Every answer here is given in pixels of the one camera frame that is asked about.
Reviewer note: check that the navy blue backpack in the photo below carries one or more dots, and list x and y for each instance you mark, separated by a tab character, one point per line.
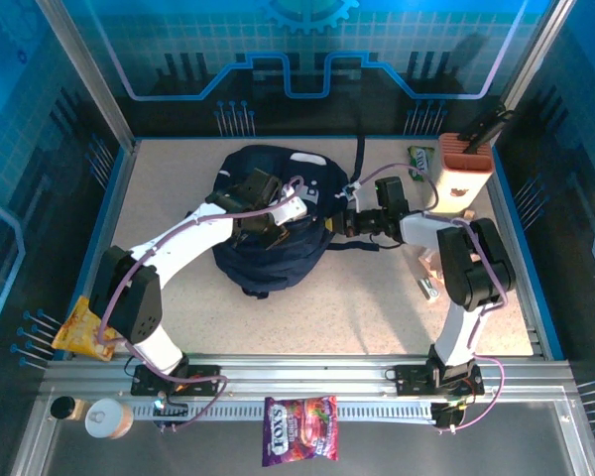
273	268

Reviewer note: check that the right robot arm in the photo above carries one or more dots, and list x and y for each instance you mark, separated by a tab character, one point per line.
421	228

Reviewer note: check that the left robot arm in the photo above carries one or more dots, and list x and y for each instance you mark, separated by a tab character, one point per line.
188	238

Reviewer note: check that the green Fox's candy bag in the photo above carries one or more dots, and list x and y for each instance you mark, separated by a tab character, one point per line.
420	162

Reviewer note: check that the purple Fox's candy bag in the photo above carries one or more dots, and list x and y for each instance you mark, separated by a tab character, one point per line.
300	431

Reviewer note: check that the yellow snack bag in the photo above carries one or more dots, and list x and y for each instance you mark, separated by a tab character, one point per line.
77	332

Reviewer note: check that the small white box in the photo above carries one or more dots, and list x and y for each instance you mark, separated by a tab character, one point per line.
429	288

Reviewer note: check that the pink and cream knife block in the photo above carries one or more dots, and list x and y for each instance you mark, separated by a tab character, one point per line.
458	173

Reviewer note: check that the tin can with white lid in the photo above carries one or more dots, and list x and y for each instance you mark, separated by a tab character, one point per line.
106	419

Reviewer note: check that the small black-capped bottle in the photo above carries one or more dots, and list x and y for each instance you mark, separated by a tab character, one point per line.
62	407

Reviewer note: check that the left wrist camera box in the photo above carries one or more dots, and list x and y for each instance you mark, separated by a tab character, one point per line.
290	210

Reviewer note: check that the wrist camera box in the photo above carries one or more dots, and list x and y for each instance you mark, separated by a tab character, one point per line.
290	210
354	191

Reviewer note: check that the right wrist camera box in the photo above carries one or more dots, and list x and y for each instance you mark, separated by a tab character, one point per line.
354	191

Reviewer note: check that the aluminium frame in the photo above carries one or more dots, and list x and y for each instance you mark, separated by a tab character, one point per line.
302	369

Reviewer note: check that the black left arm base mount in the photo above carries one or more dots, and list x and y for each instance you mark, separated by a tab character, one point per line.
203	379

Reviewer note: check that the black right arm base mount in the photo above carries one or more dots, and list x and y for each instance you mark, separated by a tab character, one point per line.
411	379

